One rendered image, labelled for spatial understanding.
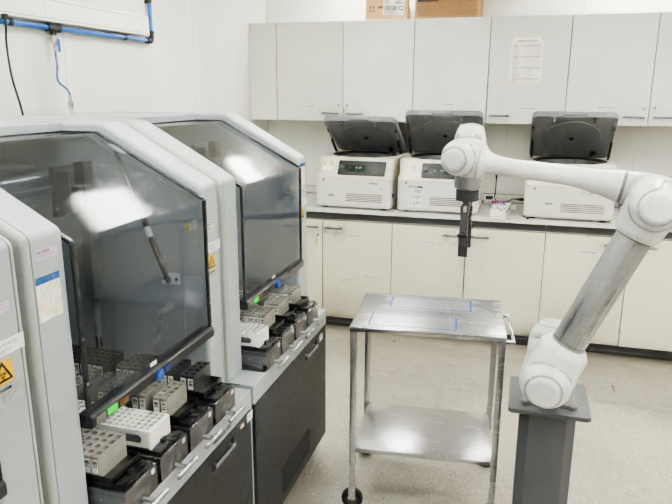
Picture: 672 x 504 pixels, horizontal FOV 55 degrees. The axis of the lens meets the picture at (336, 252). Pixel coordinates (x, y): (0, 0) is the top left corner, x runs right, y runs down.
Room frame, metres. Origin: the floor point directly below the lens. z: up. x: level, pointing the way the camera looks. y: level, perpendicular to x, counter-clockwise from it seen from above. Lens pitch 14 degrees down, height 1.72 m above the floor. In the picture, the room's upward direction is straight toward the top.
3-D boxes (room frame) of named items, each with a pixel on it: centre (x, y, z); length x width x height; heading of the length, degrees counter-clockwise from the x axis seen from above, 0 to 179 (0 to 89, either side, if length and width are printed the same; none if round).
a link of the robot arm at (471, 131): (2.10, -0.43, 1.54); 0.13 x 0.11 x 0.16; 157
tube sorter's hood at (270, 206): (2.51, 0.47, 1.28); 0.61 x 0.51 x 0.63; 164
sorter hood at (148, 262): (1.68, 0.71, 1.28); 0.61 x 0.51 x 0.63; 164
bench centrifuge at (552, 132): (4.38, -1.59, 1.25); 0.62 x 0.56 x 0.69; 163
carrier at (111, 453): (1.40, 0.55, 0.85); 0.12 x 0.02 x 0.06; 164
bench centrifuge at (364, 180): (4.78, -0.21, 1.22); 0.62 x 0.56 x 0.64; 162
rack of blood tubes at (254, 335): (2.25, 0.41, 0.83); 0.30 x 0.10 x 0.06; 74
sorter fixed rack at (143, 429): (1.57, 0.60, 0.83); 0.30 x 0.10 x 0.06; 74
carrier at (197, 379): (1.84, 0.42, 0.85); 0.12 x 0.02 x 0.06; 164
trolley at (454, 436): (2.53, -0.40, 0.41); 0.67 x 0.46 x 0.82; 79
